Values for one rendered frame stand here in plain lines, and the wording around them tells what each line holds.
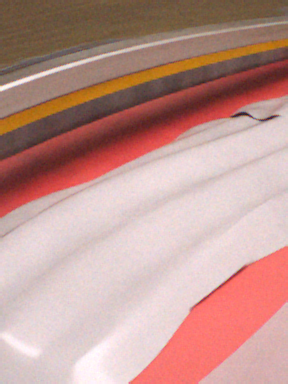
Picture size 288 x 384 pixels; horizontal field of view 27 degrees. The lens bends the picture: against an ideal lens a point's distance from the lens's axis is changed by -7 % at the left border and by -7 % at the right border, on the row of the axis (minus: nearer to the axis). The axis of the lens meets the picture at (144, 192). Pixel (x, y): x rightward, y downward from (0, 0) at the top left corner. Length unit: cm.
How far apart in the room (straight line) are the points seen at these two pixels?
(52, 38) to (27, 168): 5
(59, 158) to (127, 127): 4
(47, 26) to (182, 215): 8
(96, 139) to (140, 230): 9
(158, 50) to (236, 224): 8
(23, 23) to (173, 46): 6
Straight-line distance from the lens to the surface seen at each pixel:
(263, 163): 19
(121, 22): 22
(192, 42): 23
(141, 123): 25
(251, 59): 32
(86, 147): 23
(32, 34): 19
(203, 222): 17
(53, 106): 22
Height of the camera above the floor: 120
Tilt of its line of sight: 34 degrees down
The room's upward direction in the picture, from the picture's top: 12 degrees clockwise
